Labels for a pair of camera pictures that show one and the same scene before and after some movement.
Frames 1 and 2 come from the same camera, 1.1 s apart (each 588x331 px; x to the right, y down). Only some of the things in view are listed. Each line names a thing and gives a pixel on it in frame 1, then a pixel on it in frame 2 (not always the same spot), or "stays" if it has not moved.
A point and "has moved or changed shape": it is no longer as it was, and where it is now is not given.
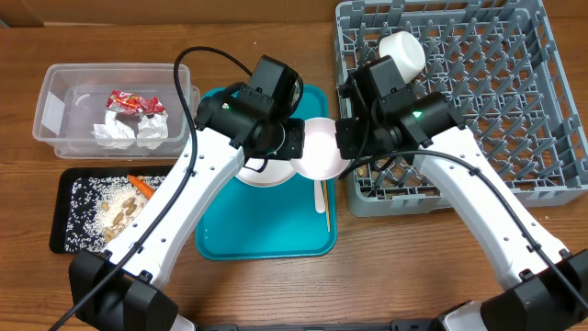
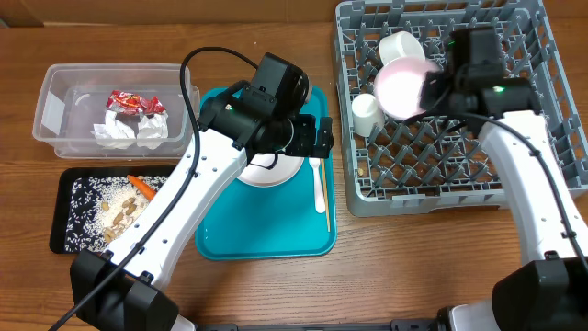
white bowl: x=407 y=51 stays
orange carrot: x=142 y=187 stays
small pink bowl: x=322 y=159 has moved or changed shape
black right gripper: x=346 y=139 → x=432 y=95
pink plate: x=276 y=172 stays
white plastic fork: x=320 y=197 stays
